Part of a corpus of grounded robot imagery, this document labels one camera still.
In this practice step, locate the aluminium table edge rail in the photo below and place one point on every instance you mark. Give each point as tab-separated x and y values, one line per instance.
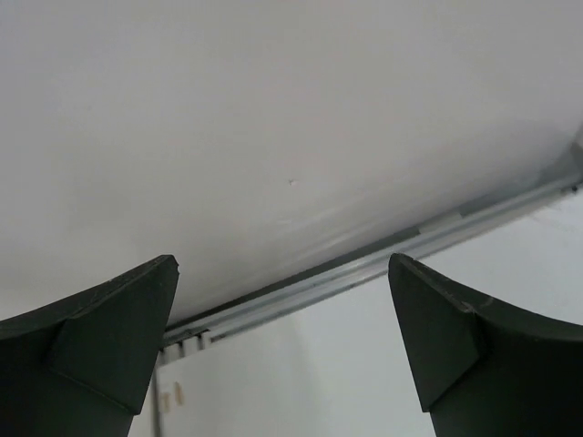
321	354

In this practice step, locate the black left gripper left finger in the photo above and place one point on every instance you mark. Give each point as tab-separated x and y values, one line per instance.
81	366

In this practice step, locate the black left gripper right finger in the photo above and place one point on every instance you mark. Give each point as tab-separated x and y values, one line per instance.
484	367

